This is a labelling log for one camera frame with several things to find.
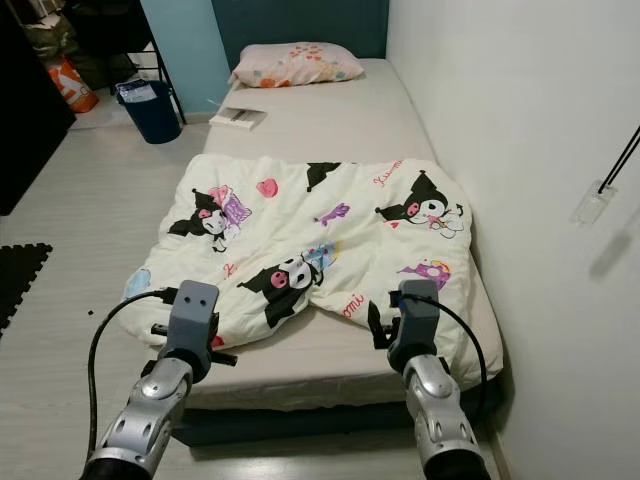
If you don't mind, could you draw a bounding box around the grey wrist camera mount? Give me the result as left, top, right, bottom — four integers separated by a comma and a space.
390, 280, 444, 372
168, 280, 222, 357

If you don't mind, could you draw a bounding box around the grey hanging pull cord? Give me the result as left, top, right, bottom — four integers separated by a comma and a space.
570, 125, 640, 227

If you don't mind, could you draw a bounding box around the mattress with beige sheet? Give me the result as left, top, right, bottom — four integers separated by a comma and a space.
160, 57, 507, 414

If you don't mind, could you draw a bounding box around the teal upholstered headboard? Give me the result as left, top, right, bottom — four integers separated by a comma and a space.
212, 0, 392, 67

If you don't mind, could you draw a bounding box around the cream cartoon print quilt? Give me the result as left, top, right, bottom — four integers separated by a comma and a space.
122, 155, 474, 352

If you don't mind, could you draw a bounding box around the black foam floor mat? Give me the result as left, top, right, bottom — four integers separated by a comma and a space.
0, 243, 54, 332

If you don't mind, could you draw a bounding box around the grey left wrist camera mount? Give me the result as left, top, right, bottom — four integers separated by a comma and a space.
168, 280, 222, 357

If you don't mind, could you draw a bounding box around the black fabric chair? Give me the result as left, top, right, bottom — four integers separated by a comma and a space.
60, 0, 190, 127

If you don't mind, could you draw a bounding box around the orange white shopping bag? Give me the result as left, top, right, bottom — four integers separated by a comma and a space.
48, 55, 102, 115

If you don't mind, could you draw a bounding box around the olive green bag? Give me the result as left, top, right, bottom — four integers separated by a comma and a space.
28, 12, 83, 63

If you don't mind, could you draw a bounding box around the pink patterned pillow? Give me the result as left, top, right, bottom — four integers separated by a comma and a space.
230, 42, 365, 90

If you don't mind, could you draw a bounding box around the black cabinet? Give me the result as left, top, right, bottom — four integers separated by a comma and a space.
0, 0, 77, 217

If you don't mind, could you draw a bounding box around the teal bed frame base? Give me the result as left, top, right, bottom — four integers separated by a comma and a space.
175, 398, 503, 448

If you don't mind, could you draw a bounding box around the white blue lettered book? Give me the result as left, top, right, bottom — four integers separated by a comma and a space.
210, 105, 269, 132

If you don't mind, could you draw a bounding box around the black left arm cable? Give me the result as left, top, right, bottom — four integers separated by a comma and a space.
86, 288, 180, 468

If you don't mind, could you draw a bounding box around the white blue plastic bag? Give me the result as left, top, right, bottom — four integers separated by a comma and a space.
117, 80, 172, 106

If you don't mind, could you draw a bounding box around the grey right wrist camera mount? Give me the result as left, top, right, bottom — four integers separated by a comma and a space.
390, 280, 444, 372

